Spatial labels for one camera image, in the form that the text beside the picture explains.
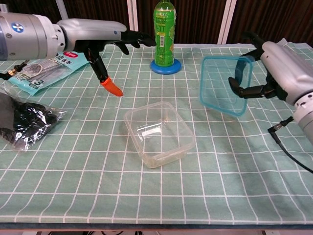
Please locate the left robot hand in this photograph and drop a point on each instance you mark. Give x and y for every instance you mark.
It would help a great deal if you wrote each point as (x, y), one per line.
(93, 30)

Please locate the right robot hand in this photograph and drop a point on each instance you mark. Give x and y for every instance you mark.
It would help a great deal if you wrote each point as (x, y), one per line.
(288, 71)

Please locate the blue container lid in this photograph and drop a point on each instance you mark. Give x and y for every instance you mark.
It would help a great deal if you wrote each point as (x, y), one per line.
(220, 83)

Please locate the clear plastic container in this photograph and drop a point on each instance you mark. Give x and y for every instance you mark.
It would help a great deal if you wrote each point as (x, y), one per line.
(161, 144)

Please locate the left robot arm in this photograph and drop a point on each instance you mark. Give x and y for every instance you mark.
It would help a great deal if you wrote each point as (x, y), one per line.
(27, 36)

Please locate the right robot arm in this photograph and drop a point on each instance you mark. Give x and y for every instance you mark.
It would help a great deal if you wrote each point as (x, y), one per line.
(305, 115)

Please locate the light blue cloth package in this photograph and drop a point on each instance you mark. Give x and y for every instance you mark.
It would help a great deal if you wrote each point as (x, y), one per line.
(51, 72)

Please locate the green tea bottle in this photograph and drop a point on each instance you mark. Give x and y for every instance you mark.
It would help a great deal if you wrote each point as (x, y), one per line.
(165, 36)

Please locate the blue round coaster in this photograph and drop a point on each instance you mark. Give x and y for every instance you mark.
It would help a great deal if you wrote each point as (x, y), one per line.
(156, 68)

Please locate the dark folding partition screen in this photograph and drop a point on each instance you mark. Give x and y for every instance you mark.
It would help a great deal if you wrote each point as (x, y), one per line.
(195, 19)

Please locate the black item in clear bag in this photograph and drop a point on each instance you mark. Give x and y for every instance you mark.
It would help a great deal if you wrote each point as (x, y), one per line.
(27, 122)

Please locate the green checked tablecloth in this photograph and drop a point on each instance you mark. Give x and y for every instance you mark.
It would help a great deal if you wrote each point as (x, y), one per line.
(146, 191)

